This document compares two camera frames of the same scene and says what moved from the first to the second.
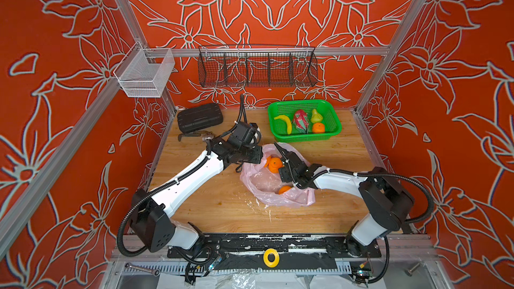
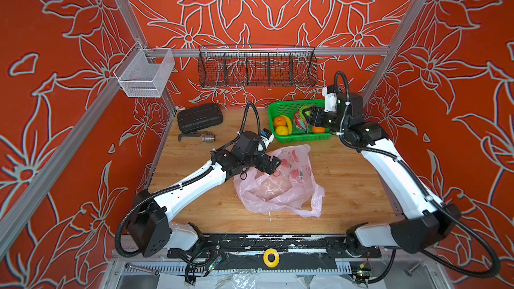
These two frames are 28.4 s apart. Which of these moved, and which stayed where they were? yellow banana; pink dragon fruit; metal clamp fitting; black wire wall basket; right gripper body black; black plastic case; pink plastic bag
Moved: pink plastic bag; right gripper body black
Stayed: black plastic case; black wire wall basket; metal clamp fitting; pink dragon fruit; yellow banana
